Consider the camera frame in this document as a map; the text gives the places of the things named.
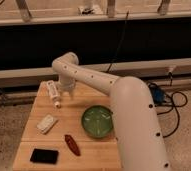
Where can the green ceramic bowl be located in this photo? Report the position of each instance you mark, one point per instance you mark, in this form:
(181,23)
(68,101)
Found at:
(97,121)

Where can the black smartphone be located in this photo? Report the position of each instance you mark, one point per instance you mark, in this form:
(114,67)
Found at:
(44,156)

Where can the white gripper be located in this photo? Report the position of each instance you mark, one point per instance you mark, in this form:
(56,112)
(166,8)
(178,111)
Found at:
(69,88)

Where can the blue power adapter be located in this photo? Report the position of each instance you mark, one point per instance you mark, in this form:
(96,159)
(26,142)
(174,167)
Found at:
(157,95)

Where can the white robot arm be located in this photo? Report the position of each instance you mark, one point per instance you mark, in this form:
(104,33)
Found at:
(136,126)

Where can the white plastic bottle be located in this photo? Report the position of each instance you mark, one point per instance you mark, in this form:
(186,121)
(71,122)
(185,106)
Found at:
(53,93)

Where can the red chili pepper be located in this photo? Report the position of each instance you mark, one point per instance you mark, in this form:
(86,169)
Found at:
(72,145)

